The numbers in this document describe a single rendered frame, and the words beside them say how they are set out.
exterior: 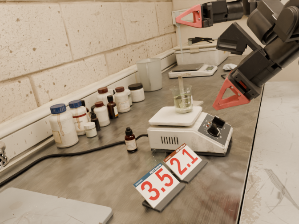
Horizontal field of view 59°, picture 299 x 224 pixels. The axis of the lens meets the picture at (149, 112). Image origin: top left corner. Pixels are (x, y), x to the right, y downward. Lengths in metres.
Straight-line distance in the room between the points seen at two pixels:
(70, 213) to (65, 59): 0.67
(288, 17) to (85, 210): 0.50
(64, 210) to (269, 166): 0.44
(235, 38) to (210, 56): 1.18
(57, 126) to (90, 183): 0.27
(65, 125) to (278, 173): 0.59
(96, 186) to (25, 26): 0.59
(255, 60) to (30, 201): 0.54
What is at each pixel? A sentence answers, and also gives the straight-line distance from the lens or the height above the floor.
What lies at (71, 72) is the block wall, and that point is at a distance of 1.10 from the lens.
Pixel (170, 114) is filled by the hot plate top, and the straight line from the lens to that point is 0.72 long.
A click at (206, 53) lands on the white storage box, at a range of 1.74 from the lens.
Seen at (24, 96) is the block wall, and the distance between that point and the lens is 0.95.
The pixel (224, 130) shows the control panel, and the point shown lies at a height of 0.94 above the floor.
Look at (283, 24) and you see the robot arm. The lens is 0.51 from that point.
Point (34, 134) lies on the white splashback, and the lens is 0.91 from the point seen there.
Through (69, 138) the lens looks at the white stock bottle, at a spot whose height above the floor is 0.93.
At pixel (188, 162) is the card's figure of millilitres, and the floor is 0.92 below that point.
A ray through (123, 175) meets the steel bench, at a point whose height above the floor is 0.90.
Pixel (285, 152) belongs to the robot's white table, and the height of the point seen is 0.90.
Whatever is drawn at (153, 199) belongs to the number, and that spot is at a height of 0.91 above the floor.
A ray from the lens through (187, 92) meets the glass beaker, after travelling 0.68.
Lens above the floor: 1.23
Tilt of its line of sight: 19 degrees down
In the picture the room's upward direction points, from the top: 9 degrees counter-clockwise
